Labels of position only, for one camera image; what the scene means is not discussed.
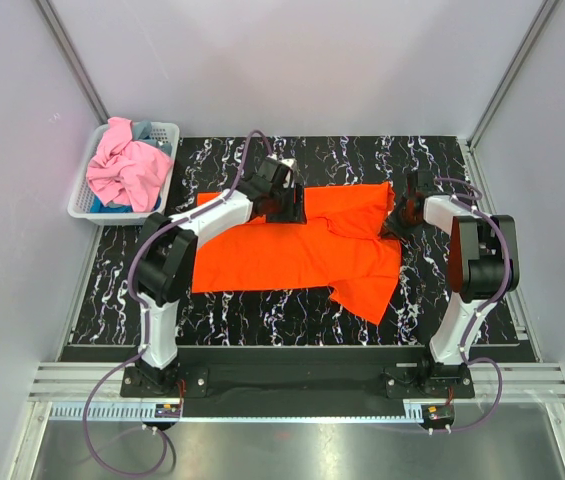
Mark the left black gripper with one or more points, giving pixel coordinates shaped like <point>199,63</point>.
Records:
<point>294,213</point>

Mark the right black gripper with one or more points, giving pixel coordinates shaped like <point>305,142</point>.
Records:
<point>390,228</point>

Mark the orange t shirt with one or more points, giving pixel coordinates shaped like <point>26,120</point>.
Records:
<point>338,247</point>

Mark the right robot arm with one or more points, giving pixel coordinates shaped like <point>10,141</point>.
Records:
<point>482,267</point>

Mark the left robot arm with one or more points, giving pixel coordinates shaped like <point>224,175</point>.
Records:
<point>162,270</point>

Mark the grey t shirt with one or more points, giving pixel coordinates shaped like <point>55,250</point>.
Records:
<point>141,130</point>

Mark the pink t shirt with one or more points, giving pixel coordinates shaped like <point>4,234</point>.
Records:
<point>128,169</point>

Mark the blue t shirt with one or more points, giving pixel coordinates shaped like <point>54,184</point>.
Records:
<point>127,176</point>

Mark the white plastic basket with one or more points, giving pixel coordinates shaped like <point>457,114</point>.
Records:
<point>82,197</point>

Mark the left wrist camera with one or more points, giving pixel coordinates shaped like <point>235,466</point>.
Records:
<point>281,171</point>

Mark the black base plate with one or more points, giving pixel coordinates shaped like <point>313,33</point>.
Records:
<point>294,383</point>

